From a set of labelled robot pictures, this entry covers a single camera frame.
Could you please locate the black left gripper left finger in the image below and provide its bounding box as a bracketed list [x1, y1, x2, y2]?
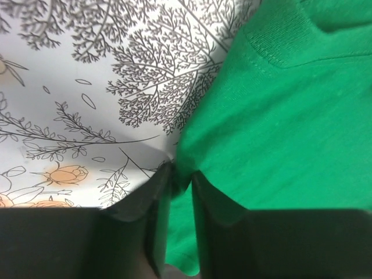
[1, 163, 171, 278]

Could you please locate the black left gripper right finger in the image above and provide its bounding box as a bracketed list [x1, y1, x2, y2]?
[192, 172, 371, 278]

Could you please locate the green t shirt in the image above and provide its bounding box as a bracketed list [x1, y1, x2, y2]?
[165, 1, 371, 276]

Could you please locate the floral patterned table mat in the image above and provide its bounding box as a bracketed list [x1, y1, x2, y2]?
[1, 1, 260, 208]

